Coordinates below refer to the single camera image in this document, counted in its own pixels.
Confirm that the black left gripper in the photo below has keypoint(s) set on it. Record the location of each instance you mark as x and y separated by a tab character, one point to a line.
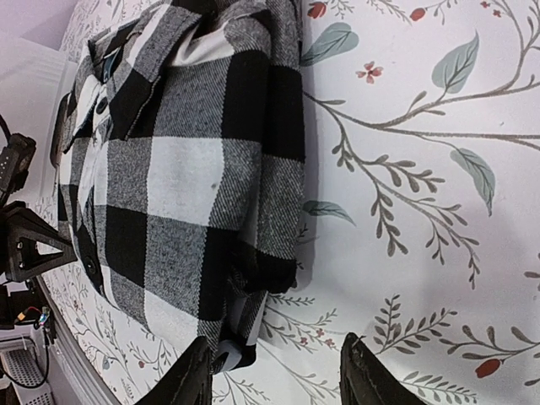
29	245

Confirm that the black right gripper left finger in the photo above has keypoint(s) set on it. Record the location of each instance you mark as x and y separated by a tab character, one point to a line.
188	381

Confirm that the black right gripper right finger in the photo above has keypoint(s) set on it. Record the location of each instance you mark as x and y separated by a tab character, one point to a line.
364	380

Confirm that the black white checkered shirt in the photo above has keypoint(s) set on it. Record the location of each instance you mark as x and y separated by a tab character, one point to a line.
181	176

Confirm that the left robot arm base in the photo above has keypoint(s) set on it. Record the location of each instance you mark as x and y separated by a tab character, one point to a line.
21	309

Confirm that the white plastic bin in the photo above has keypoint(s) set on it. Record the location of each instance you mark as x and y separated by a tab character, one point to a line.
34	78

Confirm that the floral patterned table cloth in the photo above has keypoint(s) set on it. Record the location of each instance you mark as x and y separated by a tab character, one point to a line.
421	226

